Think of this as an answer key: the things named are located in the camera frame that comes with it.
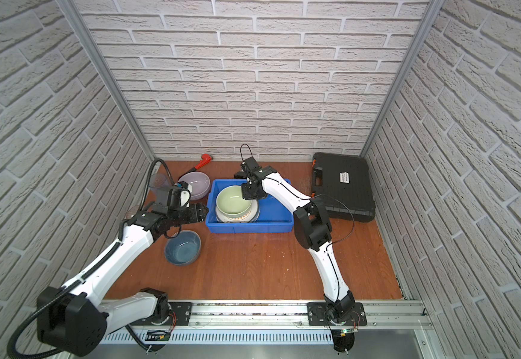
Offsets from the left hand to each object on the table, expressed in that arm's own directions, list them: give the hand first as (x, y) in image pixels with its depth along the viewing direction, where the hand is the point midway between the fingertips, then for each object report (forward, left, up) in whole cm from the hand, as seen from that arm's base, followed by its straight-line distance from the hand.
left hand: (201, 207), depth 82 cm
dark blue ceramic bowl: (-9, +9, -16) cm, 21 cm away
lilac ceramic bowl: (+22, +6, -13) cm, 26 cm away
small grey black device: (+29, -12, -15) cm, 35 cm away
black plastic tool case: (+18, -62, -8) cm, 65 cm away
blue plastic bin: (+2, -28, -12) cm, 31 cm away
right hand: (+11, -17, -7) cm, 22 cm away
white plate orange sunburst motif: (+4, -19, -13) cm, 23 cm away
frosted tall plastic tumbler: (+20, +25, -10) cm, 33 cm away
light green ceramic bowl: (+10, -9, -11) cm, 18 cm away
